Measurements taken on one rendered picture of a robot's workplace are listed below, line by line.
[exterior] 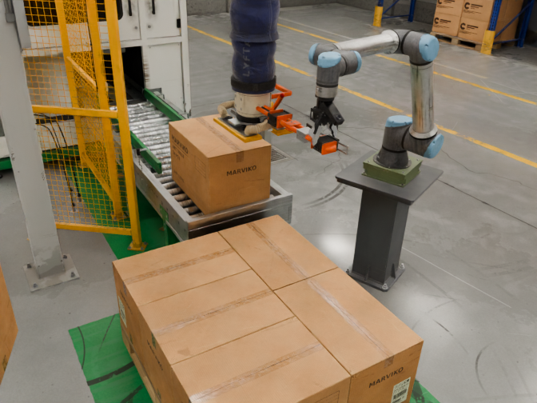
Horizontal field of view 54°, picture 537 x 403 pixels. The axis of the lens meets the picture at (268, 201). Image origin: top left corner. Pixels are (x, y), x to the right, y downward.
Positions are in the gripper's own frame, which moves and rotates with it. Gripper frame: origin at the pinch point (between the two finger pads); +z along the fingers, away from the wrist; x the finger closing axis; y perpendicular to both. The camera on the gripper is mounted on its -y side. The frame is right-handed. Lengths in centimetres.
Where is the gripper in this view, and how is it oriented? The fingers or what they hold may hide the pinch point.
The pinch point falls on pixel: (324, 142)
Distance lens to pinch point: 226.3
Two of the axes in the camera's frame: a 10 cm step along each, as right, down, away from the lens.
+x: -8.5, 2.3, -4.7
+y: -5.2, -4.3, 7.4
